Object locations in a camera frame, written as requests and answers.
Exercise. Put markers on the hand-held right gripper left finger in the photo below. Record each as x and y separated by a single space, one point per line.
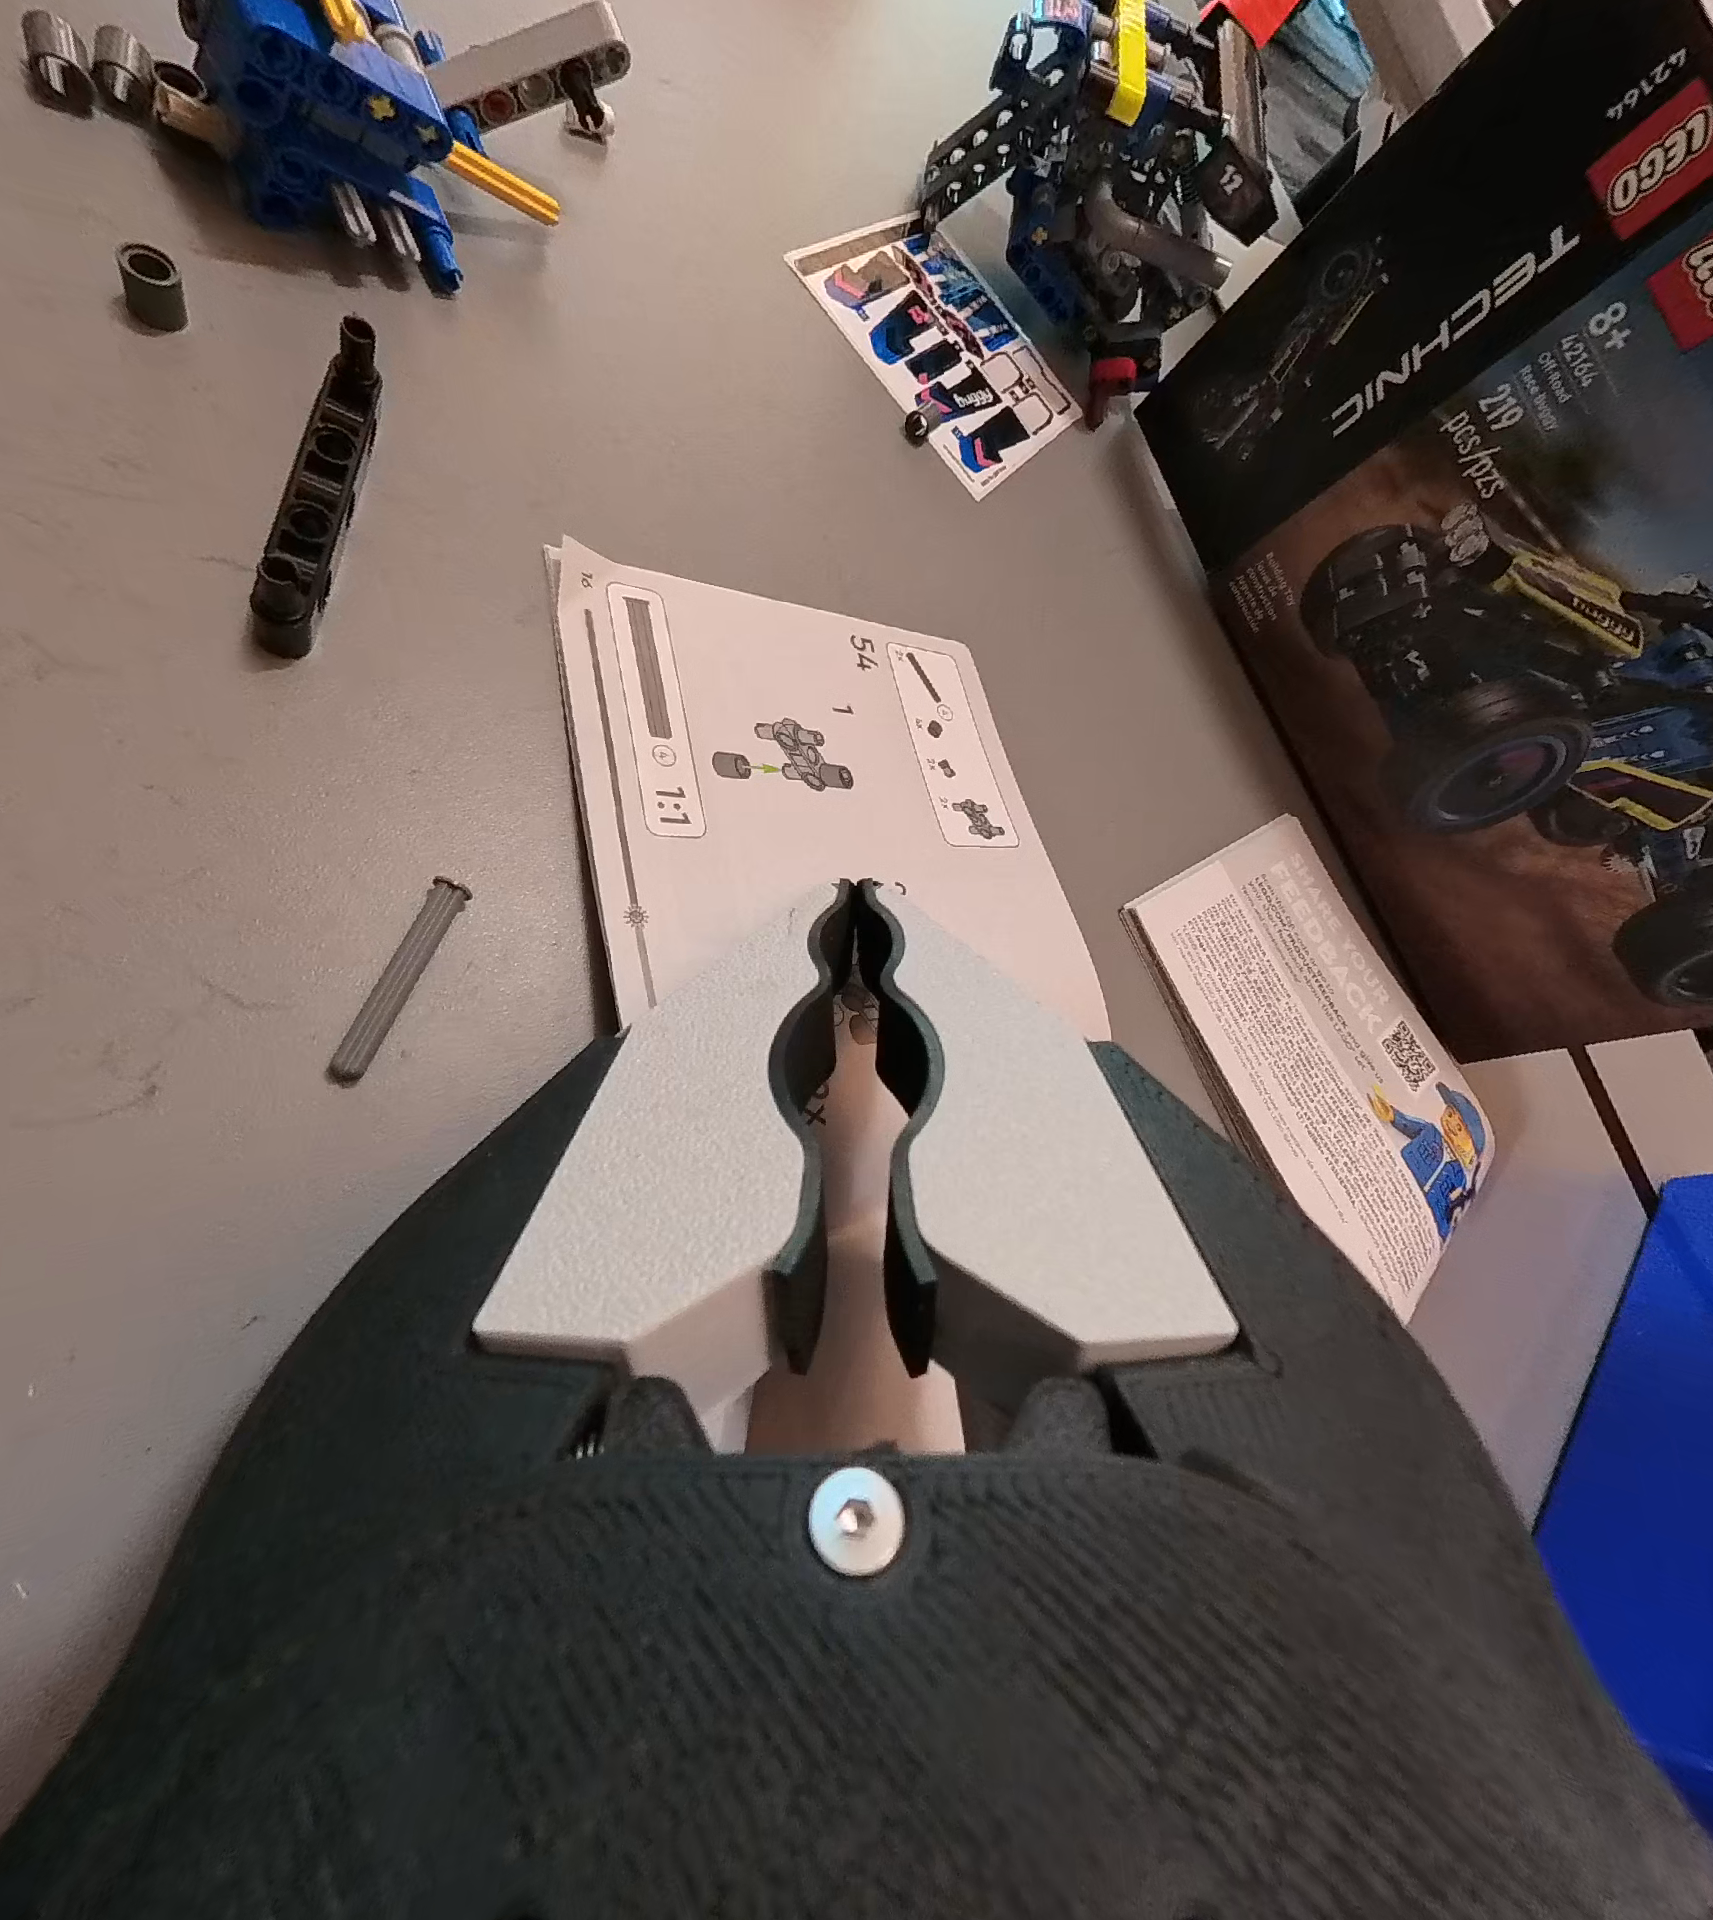
631 1199

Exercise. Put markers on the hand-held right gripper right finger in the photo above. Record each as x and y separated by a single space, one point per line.
1065 1199

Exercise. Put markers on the dark grey lego axle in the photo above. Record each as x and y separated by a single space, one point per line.
397 978

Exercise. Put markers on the lego instruction booklet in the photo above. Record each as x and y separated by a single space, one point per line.
736 839

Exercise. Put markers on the dark grey lego bush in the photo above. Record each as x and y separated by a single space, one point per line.
123 70
54 58
151 288

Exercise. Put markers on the buggy picture lego box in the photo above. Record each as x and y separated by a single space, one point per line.
1472 677

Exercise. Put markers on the black lego beam with pin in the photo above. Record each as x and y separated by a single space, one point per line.
316 479

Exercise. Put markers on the black and blue lego chassis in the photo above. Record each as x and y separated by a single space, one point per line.
1096 224

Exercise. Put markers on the blue lego gearbox assembly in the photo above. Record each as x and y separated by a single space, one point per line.
300 104

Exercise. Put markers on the white printed leaflet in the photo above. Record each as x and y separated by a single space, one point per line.
1291 1021

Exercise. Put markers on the blue and black sticker sheet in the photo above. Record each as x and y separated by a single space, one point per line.
947 359

